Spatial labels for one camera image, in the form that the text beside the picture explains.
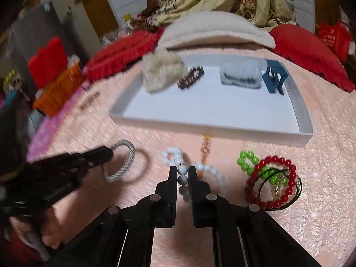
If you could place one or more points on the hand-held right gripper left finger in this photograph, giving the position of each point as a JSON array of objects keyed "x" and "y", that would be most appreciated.
[{"x": 173, "y": 176}]

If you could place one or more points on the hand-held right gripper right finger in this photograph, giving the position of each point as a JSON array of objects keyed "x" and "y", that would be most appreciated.
[{"x": 192, "y": 178}]

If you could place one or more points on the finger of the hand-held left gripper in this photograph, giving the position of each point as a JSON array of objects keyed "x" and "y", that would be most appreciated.
[{"x": 98, "y": 154}]

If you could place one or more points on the grey braided bangle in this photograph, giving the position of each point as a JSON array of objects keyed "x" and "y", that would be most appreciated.
[{"x": 126, "y": 164}]

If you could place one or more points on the white shallow tray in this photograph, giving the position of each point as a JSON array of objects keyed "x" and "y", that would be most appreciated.
[{"x": 217, "y": 108}]

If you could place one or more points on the person's left hand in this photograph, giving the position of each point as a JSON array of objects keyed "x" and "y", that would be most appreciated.
[{"x": 51, "y": 228}]

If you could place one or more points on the purple patterned mat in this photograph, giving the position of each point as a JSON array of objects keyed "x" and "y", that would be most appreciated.
[{"x": 50, "y": 128}]

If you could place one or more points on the brown hair pin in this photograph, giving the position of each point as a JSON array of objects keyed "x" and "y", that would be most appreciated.
[{"x": 89, "y": 100}]

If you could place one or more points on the orange plastic basket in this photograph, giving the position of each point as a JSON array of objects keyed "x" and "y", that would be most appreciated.
[{"x": 59, "y": 91}]

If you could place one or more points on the red ruffled pillow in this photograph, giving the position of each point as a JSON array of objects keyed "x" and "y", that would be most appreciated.
[{"x": 119, "y": 54}]

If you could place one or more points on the beige fluffy scrunchie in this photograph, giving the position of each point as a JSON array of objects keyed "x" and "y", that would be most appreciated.
[{"x": 161, "y": 72}]

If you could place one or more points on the red plastic stool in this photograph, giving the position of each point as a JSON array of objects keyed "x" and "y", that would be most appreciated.
[{"x": 48, "y": 61}]

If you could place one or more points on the light blue fluffy scrunchie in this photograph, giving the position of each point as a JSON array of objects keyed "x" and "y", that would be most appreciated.
[{"x": 240, "y": 73}]

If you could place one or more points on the blue hair claw clip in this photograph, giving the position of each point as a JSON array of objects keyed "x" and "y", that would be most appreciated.
[{"x": 274, "y": 72}]

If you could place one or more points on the grey cabinet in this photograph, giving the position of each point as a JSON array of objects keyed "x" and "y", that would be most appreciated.
[{"x": 36, "y": 33}]

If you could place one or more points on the beige folded blanket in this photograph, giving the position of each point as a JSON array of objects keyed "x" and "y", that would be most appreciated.
[{"x": 214, "y": 29}]

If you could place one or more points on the red smooth pillow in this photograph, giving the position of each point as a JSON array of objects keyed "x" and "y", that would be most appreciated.
[{"x": 311, "y": 52}]

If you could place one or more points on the red bag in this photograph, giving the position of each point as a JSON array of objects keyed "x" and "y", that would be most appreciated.
[{"x": 333, "y": 39}]

